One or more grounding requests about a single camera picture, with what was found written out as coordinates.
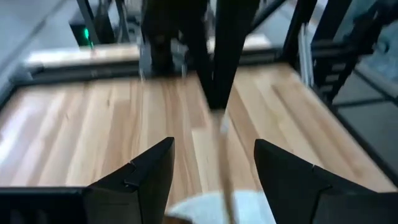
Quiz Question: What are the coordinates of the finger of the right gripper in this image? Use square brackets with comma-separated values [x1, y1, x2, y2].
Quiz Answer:
[214, 0, 261, 108]
[183, 0, 218, 106]

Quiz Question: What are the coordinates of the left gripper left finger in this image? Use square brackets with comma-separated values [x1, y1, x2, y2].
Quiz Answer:
[0, 136, 175, 224]

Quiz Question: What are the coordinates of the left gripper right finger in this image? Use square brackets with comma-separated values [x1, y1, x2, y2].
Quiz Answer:
[254, 139, 398, 224]

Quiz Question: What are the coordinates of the white round woven placemat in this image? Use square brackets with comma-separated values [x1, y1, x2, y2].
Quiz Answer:
[167, 189, 277, 224]

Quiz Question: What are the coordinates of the black metal side table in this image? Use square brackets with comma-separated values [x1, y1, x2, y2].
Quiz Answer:
[70, 0, 141, 47]

